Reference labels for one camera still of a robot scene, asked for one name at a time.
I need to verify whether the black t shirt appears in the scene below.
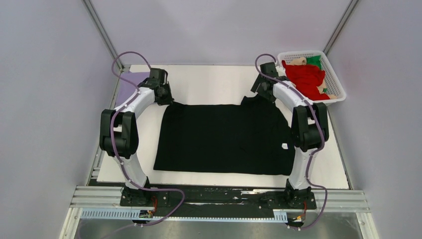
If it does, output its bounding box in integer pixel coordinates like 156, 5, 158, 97
154, 96, 295, 176

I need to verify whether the folded lilac t shirt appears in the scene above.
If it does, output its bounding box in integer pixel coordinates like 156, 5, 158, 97
115, 72, 149, 107

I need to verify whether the red t shirt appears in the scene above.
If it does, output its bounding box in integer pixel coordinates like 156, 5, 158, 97
281, 60, 330, 101

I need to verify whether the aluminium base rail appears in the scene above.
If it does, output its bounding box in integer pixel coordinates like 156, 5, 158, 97
70, 186, 371, 213

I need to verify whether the right aluminium frame post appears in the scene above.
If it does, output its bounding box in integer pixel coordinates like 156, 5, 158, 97
323, 0, 360, 55

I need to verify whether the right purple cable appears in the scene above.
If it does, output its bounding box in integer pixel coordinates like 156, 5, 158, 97
254, 53, 328, 231

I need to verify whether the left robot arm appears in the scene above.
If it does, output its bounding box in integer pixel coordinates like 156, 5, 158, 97
100, 68, 173, 206

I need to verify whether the left aluminium frame post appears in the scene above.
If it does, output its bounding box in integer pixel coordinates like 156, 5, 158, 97
82, 0, 118, 59

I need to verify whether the white slotted cable duct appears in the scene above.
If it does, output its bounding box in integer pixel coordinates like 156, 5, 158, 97
80, 208, 288, 223

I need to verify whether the green t shirt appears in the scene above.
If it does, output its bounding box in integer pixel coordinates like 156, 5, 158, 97
306, 55, 322, 70

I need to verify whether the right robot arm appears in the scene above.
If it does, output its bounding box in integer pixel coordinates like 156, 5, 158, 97
251, 62, 329, 208

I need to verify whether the aluminium frame post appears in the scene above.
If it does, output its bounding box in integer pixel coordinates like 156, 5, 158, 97
323, 0, 360, 55
82, 0, 118, 59

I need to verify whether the beige t shirt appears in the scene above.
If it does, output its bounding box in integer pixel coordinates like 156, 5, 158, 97
289, 57, 307, 66

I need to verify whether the white plastic laundry basket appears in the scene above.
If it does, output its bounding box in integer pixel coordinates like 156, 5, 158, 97
277, 50, 346, 105

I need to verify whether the purple cable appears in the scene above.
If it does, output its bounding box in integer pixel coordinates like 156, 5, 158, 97
77, 51, 185, 239
254, 53, 328, 231

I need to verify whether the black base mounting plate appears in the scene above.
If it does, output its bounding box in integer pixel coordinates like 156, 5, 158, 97
119, 184, 317, 219

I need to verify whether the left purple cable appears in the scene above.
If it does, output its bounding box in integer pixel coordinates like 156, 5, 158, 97
77, 51, 185, 239

